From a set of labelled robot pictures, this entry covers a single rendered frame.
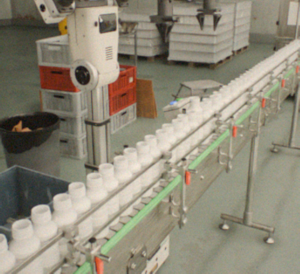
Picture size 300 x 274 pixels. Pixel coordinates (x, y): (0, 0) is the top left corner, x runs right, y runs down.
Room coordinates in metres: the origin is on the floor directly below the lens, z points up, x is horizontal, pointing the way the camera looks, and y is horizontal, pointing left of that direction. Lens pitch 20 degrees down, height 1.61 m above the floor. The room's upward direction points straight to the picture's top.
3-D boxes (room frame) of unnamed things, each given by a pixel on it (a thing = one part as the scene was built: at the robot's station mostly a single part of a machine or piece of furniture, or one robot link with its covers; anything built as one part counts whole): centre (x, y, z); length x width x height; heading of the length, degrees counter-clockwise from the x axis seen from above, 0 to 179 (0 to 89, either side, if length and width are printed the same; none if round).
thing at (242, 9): (9.77, -1.77, 0.59); 1.25 x 1.03 x 1.17; 152
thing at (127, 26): (6.68, 0.37, 0.85); 0.36 x 0.12 x 0.27; 61
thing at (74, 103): (3.78, 0.73, 0.55); 0.61 x 0.41 x 0.22; 158
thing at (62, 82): (3.79, 0.73, 0.78); 0.61 x 0.41 x 0.22; 157
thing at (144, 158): (1.06, 0.02, 1.08); 0.06 x 0.06 x 0.17
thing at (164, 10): (1.50, -0.05, 1.51); 0.10 x 0.07 x 0.07; 61
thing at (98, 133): (1.94, 0.28, 0.74); 0.11 x 0.11 x 0.40; 61
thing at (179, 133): (1.26, -0.09, 1.08); 0.06 x 0.06 x 0.17
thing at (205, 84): (4.89, -0.59, 0.21); 0.61 x 0.47 x 0.41; 24
